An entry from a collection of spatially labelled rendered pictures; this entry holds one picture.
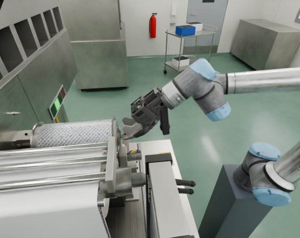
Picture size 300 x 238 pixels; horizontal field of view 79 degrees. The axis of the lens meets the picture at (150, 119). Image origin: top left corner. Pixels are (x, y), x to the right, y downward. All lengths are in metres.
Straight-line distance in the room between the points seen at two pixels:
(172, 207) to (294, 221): 2.00
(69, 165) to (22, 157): 0.11
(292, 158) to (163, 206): 0.55
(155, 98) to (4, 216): 0.42
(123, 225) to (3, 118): 0.59
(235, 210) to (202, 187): 1.02
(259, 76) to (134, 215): 0.72
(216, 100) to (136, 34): 4.64
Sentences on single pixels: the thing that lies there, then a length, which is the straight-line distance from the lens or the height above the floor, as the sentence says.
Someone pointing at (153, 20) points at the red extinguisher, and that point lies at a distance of 4.94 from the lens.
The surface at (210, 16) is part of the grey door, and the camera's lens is 5.49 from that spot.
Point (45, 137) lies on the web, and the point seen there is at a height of 1.30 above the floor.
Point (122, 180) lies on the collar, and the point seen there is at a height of 1.36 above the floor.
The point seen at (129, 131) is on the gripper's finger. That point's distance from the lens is 0.61.
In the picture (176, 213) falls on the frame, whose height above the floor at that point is 1.44.
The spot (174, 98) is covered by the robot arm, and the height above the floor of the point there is 1.42.
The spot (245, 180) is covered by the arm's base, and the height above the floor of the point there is 0.95.
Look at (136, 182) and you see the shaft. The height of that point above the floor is 1.34.
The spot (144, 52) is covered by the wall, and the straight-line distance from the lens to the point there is 5.26.
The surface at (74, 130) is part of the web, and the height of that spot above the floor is 1.31.
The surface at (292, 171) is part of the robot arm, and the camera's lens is 0.78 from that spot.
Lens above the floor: 1.70
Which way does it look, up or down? 37 degrees down
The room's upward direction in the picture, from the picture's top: straight up
